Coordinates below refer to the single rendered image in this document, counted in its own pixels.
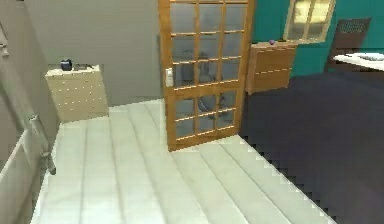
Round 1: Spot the wooden glass-paned room door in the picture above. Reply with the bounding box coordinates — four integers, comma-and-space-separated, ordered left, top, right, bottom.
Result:
157, 0, 257, 153

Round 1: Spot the brown wooden chest of drawers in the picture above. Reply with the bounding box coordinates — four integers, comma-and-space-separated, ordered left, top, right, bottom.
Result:
245, 41, 298, 96

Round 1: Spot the cream chest of drawers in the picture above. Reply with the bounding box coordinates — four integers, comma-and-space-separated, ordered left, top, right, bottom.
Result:
45, 64, 110, 124

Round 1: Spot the small black box object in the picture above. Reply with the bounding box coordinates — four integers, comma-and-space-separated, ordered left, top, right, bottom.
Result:
60, 58, 74, 72

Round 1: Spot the wooden framed window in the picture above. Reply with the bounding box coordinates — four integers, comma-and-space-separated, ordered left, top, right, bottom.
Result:
282, 0, 337, 45

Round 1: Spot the dark brown chair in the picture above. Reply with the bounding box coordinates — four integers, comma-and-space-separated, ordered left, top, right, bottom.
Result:
323, 17, 372, 74

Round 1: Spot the white door handle plate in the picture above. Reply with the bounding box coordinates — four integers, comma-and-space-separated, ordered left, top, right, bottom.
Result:
165, 67, 175, 88

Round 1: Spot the grey metal rail post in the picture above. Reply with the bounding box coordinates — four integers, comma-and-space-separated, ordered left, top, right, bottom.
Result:
27, 114, 57, 176

